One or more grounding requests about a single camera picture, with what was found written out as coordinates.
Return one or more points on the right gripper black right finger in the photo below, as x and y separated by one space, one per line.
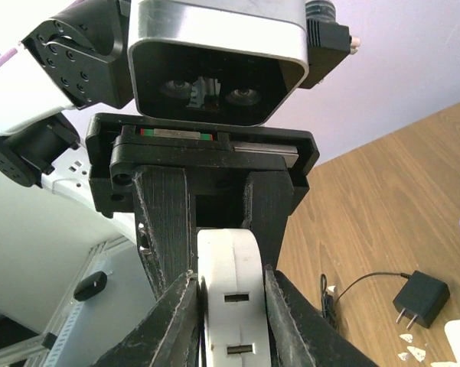
298 334

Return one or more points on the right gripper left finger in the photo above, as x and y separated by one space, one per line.
168 336

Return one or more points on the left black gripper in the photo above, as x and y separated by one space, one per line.
141 164

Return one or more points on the white square charger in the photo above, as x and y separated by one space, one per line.
230 276

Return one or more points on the black power adapter with cable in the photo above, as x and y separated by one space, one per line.
420 299

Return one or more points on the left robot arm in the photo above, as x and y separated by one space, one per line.
68 68

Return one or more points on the slotted cable duct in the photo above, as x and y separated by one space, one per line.
65 321

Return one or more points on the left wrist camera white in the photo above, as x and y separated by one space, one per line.
218 62

